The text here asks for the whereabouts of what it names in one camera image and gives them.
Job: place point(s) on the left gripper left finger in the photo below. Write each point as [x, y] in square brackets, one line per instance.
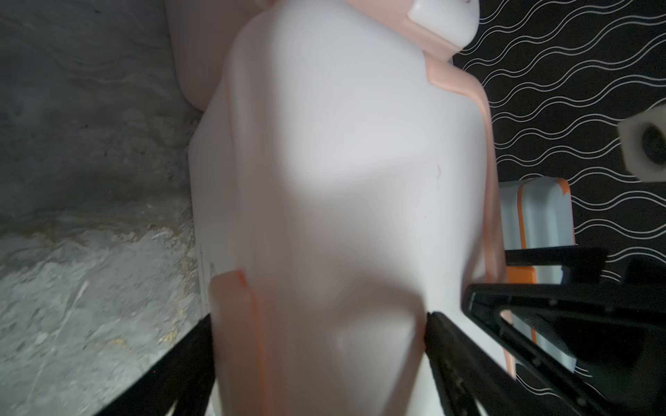
[180, 383]

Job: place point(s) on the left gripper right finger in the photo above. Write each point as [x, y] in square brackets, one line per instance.
[470, 382]

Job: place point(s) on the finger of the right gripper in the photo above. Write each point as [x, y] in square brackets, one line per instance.
[599, 346]

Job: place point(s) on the light blue first aid box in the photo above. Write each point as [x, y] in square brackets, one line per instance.
[537, 213]

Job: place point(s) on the white first aid box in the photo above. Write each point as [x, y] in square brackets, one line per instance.
[344, 185]

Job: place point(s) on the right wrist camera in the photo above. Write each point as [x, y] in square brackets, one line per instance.
[642, 138]

